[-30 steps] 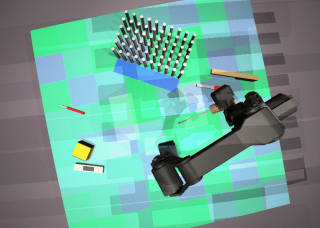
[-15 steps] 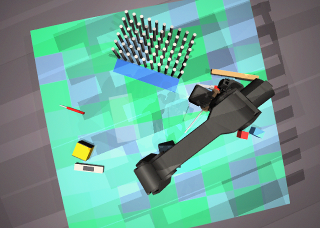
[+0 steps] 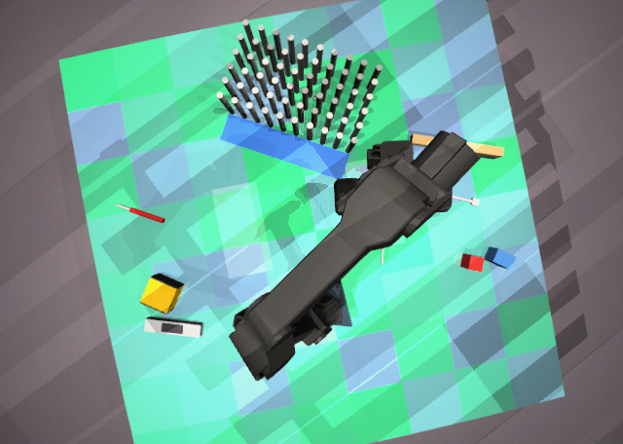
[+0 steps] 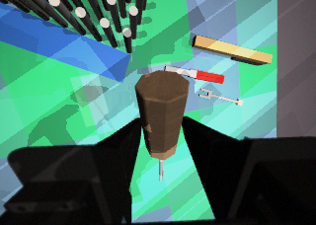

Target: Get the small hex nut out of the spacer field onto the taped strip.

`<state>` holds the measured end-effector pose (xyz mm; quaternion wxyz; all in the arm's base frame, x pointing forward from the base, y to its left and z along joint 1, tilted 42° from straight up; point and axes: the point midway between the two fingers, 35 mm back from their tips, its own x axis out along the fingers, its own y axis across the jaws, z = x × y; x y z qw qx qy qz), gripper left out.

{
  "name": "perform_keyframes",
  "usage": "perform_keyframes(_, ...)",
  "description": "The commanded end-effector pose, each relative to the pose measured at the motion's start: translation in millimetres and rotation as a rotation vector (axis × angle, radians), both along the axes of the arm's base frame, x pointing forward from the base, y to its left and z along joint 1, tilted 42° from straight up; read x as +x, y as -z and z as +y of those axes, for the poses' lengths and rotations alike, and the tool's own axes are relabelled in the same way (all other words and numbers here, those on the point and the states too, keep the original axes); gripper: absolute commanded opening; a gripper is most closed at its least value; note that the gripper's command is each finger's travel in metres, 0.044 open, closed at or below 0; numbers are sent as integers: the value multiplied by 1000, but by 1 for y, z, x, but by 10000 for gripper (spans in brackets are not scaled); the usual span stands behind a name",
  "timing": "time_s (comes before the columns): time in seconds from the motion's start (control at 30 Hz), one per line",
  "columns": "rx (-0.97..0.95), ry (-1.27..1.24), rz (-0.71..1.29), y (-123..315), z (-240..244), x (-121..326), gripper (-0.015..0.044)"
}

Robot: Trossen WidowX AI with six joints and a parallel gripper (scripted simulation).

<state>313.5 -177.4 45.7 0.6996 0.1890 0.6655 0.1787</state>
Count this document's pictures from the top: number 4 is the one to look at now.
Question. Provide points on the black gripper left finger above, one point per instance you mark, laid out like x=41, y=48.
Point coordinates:
x=108, y=165

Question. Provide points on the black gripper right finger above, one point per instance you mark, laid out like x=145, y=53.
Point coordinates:
x=224, y=164

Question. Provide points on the blue flat strip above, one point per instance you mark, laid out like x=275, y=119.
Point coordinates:
x=34, y=34

